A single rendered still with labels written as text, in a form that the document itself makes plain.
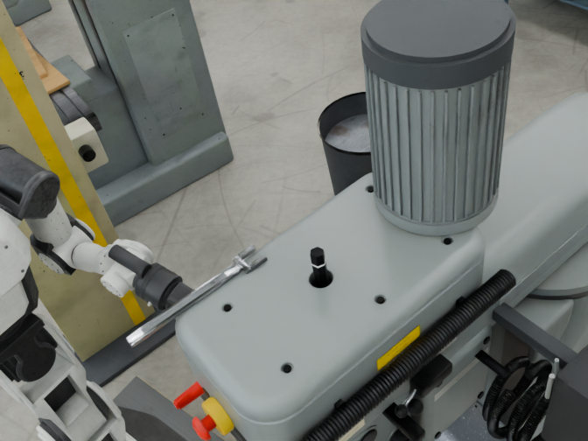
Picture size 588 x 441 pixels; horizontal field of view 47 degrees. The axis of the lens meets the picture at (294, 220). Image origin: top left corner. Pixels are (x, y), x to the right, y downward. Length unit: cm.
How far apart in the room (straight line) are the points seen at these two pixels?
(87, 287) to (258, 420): 232
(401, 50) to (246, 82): 403
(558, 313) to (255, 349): 70
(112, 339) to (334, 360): 260
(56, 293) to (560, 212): 232
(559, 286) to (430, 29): 70
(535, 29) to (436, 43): 429
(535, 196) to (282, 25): 428
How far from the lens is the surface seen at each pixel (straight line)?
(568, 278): 147
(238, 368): 96
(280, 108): 457
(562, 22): 526
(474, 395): 149
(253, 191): 399
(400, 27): 92
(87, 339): 340
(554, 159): 141
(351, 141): 341
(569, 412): 119
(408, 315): 100
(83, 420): 200
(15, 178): 156
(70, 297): 319
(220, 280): 105
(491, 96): 93
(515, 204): 131
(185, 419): 270
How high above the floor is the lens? 268
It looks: 46 degrees down
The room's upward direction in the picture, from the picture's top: 12 degrees counter-clockwise
